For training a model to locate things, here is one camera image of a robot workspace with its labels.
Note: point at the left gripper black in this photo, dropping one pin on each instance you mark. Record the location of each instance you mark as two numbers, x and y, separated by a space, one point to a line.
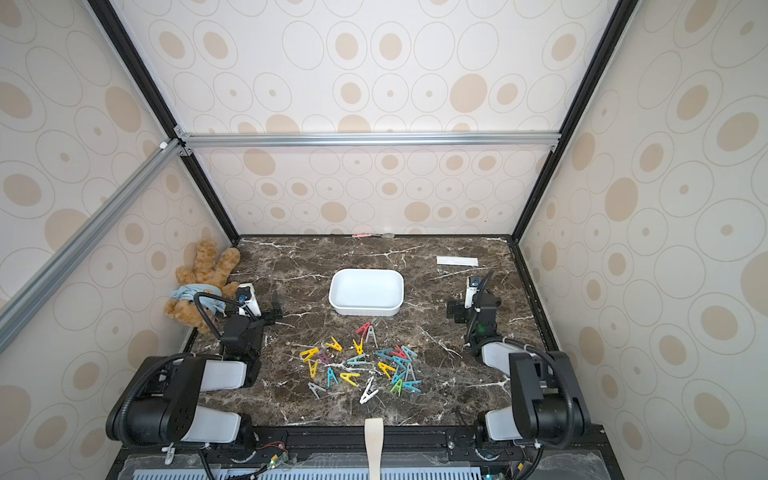
270 319

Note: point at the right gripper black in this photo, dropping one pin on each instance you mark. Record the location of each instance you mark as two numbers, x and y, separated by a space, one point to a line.
459 308

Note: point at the grey clothespin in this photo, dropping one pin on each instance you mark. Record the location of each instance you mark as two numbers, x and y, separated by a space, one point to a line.
409 373
317 390
371 336

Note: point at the teal clothespin cluster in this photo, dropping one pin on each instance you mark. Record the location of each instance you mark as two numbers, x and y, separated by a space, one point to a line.
400 363
398 377

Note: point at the lime green clothespin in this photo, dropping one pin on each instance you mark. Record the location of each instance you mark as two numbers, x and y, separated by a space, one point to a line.
397 387

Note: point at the white clothespin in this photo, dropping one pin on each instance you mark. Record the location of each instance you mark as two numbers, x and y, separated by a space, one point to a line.
369 392

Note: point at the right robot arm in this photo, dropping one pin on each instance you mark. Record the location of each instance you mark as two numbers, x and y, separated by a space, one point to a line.
547 407

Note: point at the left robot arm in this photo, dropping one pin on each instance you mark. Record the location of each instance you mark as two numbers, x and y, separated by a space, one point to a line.
160 405

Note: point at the white plastic storage box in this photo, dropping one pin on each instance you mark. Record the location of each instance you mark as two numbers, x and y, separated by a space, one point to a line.
367 292

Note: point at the red clothespin near box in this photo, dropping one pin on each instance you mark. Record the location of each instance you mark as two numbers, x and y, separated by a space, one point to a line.
363 330

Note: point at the brown teddy bear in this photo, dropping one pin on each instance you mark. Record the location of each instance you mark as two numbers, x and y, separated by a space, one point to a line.
209 274

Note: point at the white paper label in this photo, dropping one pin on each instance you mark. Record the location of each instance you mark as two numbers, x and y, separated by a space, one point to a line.
457 261

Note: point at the light teal clothespin right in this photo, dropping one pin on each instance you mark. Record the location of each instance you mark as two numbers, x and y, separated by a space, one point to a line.
410 354

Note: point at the red clothespin in cluster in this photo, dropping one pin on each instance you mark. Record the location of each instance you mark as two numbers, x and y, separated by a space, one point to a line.
398 352

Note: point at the orange yellow clothespin cluster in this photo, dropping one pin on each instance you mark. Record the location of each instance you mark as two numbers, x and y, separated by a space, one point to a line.
387 369

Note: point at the mint green clothespin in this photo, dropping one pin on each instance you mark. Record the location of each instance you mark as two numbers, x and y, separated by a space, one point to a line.
358 361

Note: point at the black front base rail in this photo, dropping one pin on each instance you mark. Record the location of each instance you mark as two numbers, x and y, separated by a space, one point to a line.
408 452

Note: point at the horizontal aluminium rail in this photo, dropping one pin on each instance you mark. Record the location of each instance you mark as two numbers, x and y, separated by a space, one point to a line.
378 139

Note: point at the diagonal aluminium rail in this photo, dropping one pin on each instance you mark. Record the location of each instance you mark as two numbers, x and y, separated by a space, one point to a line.
32 296

